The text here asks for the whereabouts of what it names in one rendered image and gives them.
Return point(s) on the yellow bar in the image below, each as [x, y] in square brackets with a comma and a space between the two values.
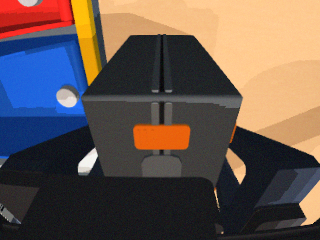
[84, 20]

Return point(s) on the grey metal bin rack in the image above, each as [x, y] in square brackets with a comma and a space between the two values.
[62, 31]

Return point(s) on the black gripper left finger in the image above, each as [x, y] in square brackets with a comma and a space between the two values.
[59, 155]

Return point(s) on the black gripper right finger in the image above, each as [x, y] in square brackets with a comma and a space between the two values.
[276, 175]

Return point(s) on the blue open bin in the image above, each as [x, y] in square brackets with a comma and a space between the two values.
[29, 110]

